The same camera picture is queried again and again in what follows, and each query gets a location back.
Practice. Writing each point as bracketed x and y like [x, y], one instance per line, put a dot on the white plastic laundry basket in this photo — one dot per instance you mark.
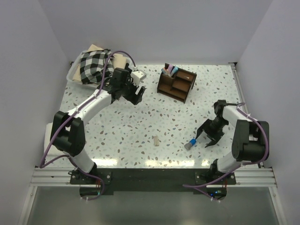
[73, 73]

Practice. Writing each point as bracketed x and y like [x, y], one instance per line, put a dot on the black white checkered cloth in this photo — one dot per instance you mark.
[92, 65]

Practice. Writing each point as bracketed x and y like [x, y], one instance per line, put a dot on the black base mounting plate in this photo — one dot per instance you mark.
[141, 180]

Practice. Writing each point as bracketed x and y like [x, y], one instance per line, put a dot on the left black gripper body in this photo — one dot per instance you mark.
[129, 89]

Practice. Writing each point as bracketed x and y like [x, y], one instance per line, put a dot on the aluminium frame rail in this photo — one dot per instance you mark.
[245, 178]

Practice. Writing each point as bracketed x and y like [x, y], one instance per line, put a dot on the beige folded cloth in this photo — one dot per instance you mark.
[117, 61]

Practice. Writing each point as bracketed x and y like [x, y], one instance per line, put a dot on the white folded towel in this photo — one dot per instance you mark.
[53, 151]

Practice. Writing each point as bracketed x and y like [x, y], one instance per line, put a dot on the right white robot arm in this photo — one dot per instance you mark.
[250, 142]

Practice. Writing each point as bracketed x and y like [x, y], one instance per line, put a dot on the black folded cloth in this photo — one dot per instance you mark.
[127, 68]

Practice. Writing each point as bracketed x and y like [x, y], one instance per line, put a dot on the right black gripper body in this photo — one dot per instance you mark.
[215, 128]

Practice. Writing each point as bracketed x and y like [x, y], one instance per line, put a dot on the blue cap grey highlighter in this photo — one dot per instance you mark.
[174, 70]

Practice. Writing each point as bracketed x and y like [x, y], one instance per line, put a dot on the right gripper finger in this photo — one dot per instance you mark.
[203, 128]
[214, 138]

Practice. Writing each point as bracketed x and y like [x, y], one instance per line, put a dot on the beige eraser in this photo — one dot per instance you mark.
[156, 141]

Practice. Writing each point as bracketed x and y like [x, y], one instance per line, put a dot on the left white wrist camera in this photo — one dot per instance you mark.
[138, 76]

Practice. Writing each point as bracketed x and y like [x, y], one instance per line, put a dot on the pink purple highlighter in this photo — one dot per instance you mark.
[170, 68]

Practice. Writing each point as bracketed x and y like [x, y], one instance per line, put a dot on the blue grey glue stick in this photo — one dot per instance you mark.
[190, 144]

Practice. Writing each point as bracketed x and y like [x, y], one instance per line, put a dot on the orange tip white pen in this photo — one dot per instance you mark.
[167, 72]

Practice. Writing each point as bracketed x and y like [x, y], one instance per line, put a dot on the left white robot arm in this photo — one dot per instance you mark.
[68, 128]

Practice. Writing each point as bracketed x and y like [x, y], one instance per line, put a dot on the brown wooden desk organizer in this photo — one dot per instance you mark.
[177, 86]

